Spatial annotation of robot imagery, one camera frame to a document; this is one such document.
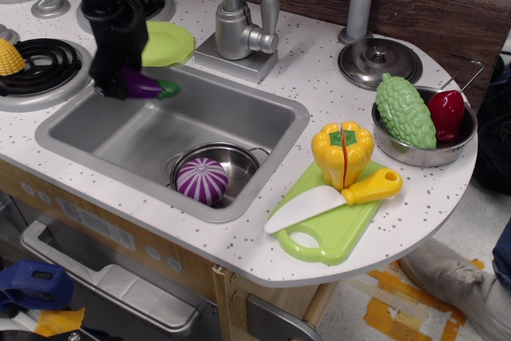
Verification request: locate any yellow toy bell pepper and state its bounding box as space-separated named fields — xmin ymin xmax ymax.
xmin=311 ymin=121 xmax=375 ymax=191

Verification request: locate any grey stove knob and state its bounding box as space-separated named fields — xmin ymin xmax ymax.
xmin=31 ymin=0 xmax=70 ymax=19

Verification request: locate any yellow toy corn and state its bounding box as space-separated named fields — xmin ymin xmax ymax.
xmin=0 ymin=38 xmax=26 ymax=77

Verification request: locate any grey left edge knob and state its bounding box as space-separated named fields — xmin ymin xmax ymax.
xmin=0 ymin=24 xmax=19 ymax=44

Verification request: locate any blue jeans leg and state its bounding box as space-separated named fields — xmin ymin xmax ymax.
xmin=493 ymin=220 xmax=511 ymax=293

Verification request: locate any purple toy eggplant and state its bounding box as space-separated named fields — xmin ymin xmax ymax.
xmin=123 ymin=67 xmax=180 ymax=100

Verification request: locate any silver oven door handle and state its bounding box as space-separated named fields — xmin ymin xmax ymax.
xmin=20 ymin=220 xmax=221 ymax=340

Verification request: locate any small steel pot in sink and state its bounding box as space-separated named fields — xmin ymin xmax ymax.
xmin=167 ymin=142 xmax=269 ymax=208

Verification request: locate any yellow handled toy knife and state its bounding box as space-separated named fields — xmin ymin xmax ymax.
xmin=264 ymin=169 xmax=402 ymax=234

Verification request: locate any silver vertical pole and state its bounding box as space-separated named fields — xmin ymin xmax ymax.
xmin=339 ymin=0 xmax=373 ymax=45

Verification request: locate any grey toy sink basin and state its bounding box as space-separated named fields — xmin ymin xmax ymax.
xmin=35 ymin=65 xmax=309 ymax=223

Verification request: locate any steel pan with wire handle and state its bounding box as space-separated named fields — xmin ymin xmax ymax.
xmin=372 ymin=79 xmax=477 ymax=167

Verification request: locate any black front stove burner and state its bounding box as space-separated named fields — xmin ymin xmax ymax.
xmin=1 ymin=38 xmax=91 ymax=113

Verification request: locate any purple striped toy onion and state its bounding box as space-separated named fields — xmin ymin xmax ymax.
xmin=176 ymin=157 xmax=228 ymax=206

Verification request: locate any green plastic plate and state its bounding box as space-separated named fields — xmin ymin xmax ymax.
xmin=141 ymin=22 xmax=196 ymax=67

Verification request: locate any silver pot lid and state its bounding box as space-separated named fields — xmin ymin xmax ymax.
xmin=338 ymin=38 xmax=422 ymax=90

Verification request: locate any black stove burner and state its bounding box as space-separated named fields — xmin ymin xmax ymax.
xmin=1 ymin=38 xmax=91 ymax=113
xmin=75 ymin=0 xmax=176 ymax=34

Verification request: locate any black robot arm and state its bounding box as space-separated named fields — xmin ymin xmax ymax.
xmin=81 ymin=0 xmax=150 ymax=100

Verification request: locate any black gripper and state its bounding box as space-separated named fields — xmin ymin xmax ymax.
xmin=86 ymin=5 xmax=149 ymax=100

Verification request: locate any black rear stove burner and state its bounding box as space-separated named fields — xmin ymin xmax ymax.
xmin=75 ymin=0 xmax=176 ymax=34

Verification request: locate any red toy pepper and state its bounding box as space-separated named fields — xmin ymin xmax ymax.
xmin=427 ymin=90 xmax=465 ymax=141

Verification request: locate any green toy bitter gourd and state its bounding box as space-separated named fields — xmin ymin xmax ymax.
xmin=375 ymin=73 xmax=437 ymax=149

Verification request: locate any blue clamp tool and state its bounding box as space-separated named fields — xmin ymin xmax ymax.
xmin=1 ymin=260 xmax=74 ymax=310

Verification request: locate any grey shoe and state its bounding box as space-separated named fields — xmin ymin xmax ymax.
xmin=399 ymin=239 xmax=510 ymax=340

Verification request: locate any green plastic cutting board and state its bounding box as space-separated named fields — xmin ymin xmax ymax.
xmin=269 ymin=160 xmax=387 ymax=267

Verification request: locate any silver toy faucet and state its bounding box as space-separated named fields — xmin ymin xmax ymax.
xmin=194 ymin=0 xmax=280 ymax=83

